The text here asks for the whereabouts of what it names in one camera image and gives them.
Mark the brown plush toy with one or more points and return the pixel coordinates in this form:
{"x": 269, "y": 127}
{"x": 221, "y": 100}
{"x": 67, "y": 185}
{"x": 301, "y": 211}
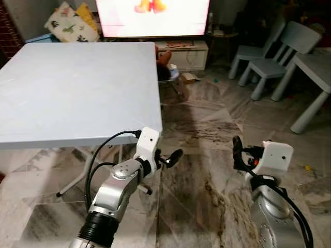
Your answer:
{"x": 163, "y": 57}

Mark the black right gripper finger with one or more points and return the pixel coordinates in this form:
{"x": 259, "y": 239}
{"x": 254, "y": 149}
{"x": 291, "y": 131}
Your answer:
{"x": 238, "y": 152}

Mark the white television cabinet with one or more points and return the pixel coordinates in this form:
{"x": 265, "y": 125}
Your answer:
{"x": 191, "y": 57}

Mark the red tiled door jamb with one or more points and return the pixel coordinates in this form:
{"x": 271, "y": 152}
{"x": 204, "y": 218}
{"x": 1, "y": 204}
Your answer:
{"x": 8, "y": 31}

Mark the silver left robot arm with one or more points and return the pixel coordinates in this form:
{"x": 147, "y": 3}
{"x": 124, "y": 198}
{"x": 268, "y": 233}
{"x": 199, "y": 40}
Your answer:
{"x": 111, "y": 191}

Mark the light blue child table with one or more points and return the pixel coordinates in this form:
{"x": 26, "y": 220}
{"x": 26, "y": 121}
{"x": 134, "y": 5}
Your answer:
{"x": 315, "y": 67}

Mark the white dinosaur print pillow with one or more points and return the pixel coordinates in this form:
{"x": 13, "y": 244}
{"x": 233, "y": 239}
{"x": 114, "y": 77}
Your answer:
{"x": 67, "y": 26}

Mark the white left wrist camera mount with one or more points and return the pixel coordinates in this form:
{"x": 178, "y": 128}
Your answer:
{"x": 147, "y": 142}

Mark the small cardboard box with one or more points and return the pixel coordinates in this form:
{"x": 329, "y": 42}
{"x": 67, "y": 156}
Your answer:
{"x": 188, "y": 78}

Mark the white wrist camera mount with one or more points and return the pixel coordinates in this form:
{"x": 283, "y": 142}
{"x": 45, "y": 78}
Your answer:
{"x": 276, "y": 157}
{"x": 147, "y": 142}

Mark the large flat television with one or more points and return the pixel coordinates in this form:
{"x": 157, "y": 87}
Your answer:
{"x": 155, "y": 23}

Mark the light blue folding table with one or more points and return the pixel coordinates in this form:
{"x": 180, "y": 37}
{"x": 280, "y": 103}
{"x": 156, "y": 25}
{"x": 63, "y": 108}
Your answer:
{"x": 77, "y": 88}

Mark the dark baby seat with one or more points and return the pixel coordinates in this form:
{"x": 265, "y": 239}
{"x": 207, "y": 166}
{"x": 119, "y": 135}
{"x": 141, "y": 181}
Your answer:
{"x": 173, "y": 82}

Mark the small yellow toy piece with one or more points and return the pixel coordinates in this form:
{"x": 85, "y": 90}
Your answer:
{"x": 307, "y": 168}

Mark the light blue child chair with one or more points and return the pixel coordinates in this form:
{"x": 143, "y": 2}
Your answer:
{"x": 300, "y": 39}
{"x": 248, "y": 53}

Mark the light blue box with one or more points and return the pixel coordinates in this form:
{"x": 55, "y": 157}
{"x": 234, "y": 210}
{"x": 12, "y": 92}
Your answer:
{"x": 39, "y": 37}

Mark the dark wooden side table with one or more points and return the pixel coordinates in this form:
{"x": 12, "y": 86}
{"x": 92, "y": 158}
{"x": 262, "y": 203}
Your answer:
{"x": 223, "y": 36}

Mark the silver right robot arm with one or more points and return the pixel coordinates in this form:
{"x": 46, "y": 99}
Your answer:
{"x": 274, "y": 217}

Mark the yellow pillow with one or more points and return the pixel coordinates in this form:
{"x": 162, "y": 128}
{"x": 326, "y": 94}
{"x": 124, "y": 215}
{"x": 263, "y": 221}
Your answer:
{"x": 87, "y": 14}

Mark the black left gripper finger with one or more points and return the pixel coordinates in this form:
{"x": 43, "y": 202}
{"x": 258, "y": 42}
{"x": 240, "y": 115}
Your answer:
{"x": 175, "y": 156}

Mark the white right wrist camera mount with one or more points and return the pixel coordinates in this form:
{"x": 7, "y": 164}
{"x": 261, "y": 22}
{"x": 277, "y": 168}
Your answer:
{"x": 276, "y": 157}

